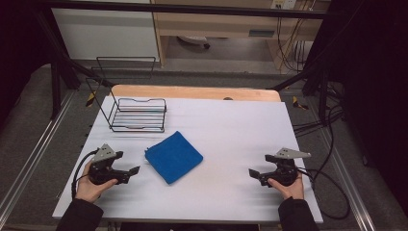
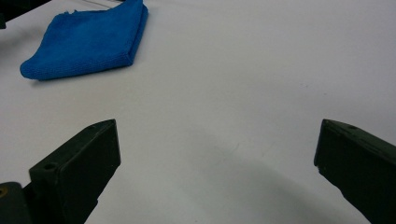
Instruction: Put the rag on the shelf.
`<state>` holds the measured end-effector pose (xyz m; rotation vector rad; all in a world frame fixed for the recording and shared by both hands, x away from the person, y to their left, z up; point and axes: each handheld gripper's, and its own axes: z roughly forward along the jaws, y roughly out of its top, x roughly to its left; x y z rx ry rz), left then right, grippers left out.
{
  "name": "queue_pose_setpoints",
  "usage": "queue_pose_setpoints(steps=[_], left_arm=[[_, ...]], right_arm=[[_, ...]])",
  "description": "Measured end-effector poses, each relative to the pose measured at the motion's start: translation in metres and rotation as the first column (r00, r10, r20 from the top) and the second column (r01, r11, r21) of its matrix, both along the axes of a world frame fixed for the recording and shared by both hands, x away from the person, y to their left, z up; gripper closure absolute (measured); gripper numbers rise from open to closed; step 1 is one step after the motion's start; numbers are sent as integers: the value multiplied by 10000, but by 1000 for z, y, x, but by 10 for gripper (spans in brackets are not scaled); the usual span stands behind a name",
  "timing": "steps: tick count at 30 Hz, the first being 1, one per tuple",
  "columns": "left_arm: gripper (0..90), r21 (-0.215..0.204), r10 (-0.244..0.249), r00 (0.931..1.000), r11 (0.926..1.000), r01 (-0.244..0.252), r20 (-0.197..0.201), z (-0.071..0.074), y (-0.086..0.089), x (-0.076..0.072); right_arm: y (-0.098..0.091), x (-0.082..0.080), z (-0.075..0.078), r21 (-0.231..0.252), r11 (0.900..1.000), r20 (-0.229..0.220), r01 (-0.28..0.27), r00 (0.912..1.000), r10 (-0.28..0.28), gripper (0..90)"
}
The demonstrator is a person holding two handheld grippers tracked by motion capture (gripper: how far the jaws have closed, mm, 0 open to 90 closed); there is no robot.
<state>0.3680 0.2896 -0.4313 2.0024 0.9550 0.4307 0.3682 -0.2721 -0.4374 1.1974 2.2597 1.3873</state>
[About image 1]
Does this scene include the person's left hand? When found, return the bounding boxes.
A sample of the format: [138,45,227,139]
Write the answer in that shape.
[75,160,119,204]

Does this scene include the wooden table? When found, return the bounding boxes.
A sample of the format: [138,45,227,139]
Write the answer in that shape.
[110,84,283,103]

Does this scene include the blue towel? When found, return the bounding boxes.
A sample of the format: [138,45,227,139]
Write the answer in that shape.
[144,130,205,186]

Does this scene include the aluminium floor rail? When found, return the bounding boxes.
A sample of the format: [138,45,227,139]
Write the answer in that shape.
[0,90,77,219]
[315,127,377,231]

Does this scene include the black metal frame leg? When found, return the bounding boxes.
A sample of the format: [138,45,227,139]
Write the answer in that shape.
[270,47,333,127]
[34,12,114,120]

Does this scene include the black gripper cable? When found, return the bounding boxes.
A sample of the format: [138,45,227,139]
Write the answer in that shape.
[70,148,99,200]
[296,166,351,221]

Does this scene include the black metal frame bar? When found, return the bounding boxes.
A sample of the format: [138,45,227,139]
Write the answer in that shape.
[38,0,332,20]

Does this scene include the white cabinet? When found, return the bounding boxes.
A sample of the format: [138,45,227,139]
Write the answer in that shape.
[50,7,161,63]

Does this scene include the office chair base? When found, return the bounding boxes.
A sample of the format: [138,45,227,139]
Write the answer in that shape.
[176,35,212,50]

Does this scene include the white power outlet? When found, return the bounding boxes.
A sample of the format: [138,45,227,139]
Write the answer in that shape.
[270,0,298,11]

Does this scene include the person's right hand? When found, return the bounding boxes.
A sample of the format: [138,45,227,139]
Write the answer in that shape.
[268,170,305,201]

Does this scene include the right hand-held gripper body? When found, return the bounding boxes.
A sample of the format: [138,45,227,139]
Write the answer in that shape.
[260,147,312,188]

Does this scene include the light wooden desk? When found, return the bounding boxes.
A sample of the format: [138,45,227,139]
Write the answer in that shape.
[149,0,332,70]

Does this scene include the black wire rack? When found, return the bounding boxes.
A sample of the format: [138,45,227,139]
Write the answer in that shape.
[85,56,168,134]

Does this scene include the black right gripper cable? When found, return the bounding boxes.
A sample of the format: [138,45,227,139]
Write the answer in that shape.
[296,166,351,221]

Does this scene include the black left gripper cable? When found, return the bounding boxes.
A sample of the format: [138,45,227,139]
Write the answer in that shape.
[70,148,99,200]

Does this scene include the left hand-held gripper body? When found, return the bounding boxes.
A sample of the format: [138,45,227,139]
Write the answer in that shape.
[88,143,131,186]

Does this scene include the white table cover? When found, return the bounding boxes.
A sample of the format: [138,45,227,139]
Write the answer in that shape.
[52,95,324,225]

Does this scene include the hanging cable bundle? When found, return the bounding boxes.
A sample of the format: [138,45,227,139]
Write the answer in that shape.
[275,16,315,74]

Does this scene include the black floor cables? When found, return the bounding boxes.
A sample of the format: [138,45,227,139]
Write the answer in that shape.
[291,81,346,139]

